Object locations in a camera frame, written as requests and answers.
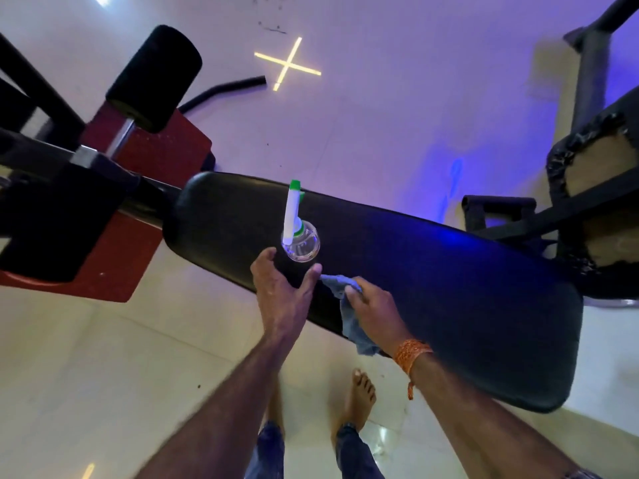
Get person's left hand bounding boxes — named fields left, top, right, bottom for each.
left=250, top=247, right=322, bottom=345

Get person's foot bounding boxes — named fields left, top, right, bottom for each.
left=264, top=378, right=286, bottom=437
left=331, top=369, right=377, bottom=447

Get person's right foot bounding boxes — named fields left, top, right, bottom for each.
left=331, top=369, right=377, bottom=447

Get black padded bench pad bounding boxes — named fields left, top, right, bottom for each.
left=163, top=172, right=584, bottom=414

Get black foam roller pad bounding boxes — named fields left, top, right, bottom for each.
left=105, top=25, right=203, bottom=134

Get black metal machine frame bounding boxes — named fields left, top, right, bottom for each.
left=461, top=166, right=639, bottom=245

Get clear spray bottle green nozzle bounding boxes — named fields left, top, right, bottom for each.
left=281, top=180, right=320, bottom=264

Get black curved bar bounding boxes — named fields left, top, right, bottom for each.
left=178, top=76, right=268, bottom=114

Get black metal bench frame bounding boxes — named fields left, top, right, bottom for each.
left=0, top=32, right=181, bottom=285

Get person's left foot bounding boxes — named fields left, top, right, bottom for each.
left=264, top=378, right=286, bottom=437

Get person's right forearm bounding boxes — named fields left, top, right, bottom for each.
left=410, top=351, right=586, bottom=479

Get person's right hand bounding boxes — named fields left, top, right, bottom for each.
left=344, top=276, right=416, bottom=355

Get person's left forearm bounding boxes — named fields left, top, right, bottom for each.
left=134, top=335, right=301, bottom=479

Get torn black padded seat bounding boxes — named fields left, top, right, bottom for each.
left=545, top=86, right=639, bottom=301

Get blue cleaning cloth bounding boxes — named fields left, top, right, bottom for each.
left=320, top=274, right=383, bottom=358

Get grey metal machine post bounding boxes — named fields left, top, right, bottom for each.
left=563, top=0, right=639, bottom=132

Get orange thread wristband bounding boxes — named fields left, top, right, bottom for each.
left=393, top=339, right=434, bottom=401

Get blue jeans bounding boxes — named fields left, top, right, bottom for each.
left=244, top=420, right=386, bottom=479

